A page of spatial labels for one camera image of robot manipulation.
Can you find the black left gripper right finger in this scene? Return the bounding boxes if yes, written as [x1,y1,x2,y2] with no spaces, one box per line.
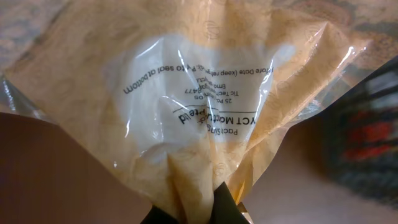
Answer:
[209,182,249,224]

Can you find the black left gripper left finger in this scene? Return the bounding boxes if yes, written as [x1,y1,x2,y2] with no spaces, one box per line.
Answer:
[141,206,178,224]

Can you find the tan clear plastic bag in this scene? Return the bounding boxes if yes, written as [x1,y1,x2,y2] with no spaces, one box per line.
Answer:
[1,0,369,223]

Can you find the grey plastic basket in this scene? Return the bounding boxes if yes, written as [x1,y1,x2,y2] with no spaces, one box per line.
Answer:
[322,58,397,208]

